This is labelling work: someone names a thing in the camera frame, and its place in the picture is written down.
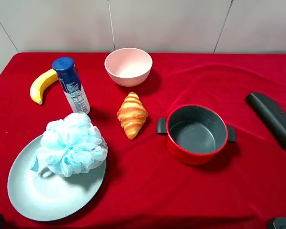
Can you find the black curved case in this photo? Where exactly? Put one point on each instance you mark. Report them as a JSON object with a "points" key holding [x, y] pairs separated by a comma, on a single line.
{"points": [[271, 114]]}

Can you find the light blue bath loofah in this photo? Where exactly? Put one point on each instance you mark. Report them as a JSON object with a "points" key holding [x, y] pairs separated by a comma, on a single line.
{"points": [[72, 145]]}

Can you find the croissant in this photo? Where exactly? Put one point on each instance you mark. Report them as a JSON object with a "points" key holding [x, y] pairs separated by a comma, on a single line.
{"points": [[132, 115]]}

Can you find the grey round plate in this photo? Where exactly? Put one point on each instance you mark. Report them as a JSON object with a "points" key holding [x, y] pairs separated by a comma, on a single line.
{"points": [[46, 196]]}

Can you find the yellow banana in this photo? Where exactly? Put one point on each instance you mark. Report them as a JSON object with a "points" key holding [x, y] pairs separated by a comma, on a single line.
{"points": [[41, 84]]}

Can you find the blue white yogurt bottle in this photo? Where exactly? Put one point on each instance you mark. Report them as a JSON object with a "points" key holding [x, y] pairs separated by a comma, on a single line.
{"points": [[71, 84]]}

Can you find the red pot with black handles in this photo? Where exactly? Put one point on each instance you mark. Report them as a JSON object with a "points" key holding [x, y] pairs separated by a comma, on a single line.
{"points": [[196, 134]]}

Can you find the black base corner right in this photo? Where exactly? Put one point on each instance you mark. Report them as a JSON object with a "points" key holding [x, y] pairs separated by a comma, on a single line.
{"points": [[276, 223]]}

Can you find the red velvet tablecloth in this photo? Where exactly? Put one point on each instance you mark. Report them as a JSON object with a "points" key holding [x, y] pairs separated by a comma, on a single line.
{"points": [[145, 187]]}

